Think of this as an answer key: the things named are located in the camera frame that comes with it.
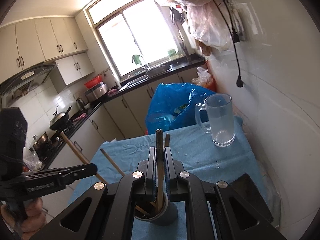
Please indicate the black wok with lid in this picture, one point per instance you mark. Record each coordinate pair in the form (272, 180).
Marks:
(60, 119)

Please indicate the pink translucent plastic bag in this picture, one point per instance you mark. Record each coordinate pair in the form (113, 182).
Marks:
(208, 28)

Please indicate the left hand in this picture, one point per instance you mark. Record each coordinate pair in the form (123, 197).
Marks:
(36, 218)

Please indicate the blue plastic bag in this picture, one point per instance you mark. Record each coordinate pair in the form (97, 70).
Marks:
(173, 106)

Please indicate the dark wooden chopstick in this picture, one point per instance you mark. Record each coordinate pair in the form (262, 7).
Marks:
(160, 168)

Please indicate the silver rice cooker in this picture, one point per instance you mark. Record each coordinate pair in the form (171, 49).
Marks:
(96, 92)

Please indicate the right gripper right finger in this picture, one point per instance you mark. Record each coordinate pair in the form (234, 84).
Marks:
(170, 173)

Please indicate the clear glass mug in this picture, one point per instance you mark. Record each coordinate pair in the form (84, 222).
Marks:
(219, 110)

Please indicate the steel cooking pot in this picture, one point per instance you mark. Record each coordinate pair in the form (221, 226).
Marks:
(42, 145)

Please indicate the black range hood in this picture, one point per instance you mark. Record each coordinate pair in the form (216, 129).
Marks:
(22, 83)

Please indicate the electric kettle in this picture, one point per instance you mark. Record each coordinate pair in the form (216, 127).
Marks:
(80, 104)

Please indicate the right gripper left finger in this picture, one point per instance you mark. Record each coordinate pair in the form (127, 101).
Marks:
(150, 178)

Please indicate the blue towel table cover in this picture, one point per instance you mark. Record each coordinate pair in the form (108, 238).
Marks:
(199, 156)

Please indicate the steel kitchen sink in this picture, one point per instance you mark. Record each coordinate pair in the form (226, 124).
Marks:
(152, 72)

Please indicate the dark round chopstick holder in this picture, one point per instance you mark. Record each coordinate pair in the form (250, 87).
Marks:
(166, 216)

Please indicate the long wooden stick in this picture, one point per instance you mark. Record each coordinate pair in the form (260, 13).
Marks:
(84, 151)

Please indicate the kitchen window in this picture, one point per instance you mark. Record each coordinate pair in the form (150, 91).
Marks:
(134, 34)

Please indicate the red plastic basin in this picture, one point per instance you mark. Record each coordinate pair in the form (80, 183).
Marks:
(93, 82)

